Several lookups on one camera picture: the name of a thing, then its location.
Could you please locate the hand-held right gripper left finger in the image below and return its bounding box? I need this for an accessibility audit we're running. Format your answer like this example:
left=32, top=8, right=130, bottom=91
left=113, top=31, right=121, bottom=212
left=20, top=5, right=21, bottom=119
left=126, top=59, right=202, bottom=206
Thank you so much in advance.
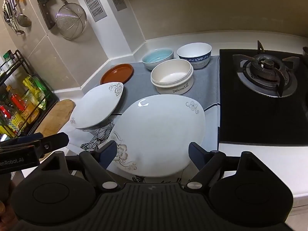
left=47, top=140, right=121, bottom=190

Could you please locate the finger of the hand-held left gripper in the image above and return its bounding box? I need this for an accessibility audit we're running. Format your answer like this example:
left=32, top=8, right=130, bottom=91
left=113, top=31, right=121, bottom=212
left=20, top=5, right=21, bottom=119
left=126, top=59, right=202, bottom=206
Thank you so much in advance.
left=0, top=132, right=69, bottom=155

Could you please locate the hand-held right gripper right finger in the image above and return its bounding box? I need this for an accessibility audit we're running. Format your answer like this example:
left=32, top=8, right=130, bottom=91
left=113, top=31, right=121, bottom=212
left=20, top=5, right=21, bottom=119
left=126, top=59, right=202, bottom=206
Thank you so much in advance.
left=185, top=142, right=259, bottom=190

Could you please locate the large white floral plate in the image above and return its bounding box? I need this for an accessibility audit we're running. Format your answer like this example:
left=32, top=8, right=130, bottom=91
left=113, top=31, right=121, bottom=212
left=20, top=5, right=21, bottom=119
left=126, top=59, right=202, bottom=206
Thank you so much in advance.
left=115, top=95, right=206, bottom=177

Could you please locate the small white floral plate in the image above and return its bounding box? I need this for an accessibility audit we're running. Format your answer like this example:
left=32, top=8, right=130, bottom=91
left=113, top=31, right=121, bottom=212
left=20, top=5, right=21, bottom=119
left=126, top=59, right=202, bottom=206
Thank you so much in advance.
left=71, top=82, right=125, bottom=129

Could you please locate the brown round plate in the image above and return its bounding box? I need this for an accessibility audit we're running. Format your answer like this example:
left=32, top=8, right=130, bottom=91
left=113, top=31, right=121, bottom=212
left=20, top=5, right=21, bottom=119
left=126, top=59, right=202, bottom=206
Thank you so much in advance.
left=100, top=64, right=134, bottom=85

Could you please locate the cream ribbed bowl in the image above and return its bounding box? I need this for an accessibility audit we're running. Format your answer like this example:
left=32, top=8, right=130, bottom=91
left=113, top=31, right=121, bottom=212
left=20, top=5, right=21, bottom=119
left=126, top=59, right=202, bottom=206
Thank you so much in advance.
left=151, top=59, right=194, bottom=95

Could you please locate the white bowl blue pattern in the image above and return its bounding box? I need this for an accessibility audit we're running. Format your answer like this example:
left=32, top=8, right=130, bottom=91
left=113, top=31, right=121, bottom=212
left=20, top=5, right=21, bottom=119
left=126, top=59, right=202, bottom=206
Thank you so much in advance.
left=177, top=42, right=212, bottom=70

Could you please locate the light blue bowl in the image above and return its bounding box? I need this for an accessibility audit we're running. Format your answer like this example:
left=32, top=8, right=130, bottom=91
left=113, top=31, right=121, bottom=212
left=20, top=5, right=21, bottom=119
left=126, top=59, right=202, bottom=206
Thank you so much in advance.
left=141, top=47, right=174, bottom=71

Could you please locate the person's left hand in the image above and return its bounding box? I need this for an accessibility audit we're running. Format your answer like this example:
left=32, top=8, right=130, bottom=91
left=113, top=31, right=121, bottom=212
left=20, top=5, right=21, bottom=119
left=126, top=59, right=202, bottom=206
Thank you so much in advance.
left=0, top=196, right=9, bottom=222

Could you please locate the wooden cutting board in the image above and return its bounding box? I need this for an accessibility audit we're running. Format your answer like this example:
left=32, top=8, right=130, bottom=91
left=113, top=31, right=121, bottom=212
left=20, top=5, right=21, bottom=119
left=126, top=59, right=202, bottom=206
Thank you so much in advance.
left=36, top=99, right=76, bottom=138

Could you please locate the red label bottle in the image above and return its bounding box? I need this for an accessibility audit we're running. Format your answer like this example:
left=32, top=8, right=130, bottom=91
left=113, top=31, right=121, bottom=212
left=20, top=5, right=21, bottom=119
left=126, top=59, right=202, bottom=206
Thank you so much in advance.
left=9, top=90, right=27, bottom=112

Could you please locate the yellow green packet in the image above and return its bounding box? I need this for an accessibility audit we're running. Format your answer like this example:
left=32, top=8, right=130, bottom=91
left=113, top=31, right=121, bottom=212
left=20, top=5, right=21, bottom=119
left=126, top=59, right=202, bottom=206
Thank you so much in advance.
left=22, top=75, right=48, bottom=110

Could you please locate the black glass gas stove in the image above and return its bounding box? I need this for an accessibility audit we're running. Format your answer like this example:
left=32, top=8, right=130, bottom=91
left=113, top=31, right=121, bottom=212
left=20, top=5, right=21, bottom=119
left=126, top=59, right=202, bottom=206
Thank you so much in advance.
left=218, top=49, right=308, bottom=148

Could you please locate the grey printed cloth mat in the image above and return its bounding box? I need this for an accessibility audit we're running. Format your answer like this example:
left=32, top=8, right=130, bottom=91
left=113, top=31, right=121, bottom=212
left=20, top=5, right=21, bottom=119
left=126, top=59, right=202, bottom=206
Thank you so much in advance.
left=65, top=55, right=221, bottom=186

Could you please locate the green lid jar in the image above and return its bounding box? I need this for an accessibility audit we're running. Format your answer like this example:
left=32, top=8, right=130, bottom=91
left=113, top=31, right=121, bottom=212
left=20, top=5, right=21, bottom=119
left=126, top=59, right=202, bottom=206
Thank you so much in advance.
left=3, top=50, right=15, bottom=68

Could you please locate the gas burner with grate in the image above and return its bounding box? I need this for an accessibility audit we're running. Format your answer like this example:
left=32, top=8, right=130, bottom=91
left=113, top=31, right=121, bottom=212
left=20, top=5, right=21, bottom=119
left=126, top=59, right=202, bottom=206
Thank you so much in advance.
left=232, top=40, right=303, bottom=99

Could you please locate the metal spoon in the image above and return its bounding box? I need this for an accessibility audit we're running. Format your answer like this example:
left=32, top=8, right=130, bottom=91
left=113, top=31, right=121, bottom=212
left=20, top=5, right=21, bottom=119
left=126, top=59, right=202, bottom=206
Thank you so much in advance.
left=8, top=3, right=25, bottom=35

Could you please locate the metal ladle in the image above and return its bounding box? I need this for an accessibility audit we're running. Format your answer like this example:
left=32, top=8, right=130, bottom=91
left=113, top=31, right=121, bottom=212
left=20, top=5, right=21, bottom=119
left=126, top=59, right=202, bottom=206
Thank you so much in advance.
left=13, top=0, right=32, bottom=28

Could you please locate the cleaver knife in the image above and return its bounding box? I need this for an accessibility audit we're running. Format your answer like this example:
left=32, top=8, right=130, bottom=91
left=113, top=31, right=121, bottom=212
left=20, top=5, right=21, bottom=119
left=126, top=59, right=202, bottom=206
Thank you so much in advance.
left=32, top=0, right=57, bottom=31

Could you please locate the black wire spice rack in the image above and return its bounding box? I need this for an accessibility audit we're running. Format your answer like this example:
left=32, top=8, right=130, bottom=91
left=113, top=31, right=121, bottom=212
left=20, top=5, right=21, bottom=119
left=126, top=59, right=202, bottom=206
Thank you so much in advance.
left=0, top=49, right=60, bottom=136

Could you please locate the wire mesh strainer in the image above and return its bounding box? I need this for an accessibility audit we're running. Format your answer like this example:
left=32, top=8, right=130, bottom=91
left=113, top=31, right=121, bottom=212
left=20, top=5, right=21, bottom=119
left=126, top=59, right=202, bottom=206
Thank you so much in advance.
left=49, top=0, right=87, bottom=40

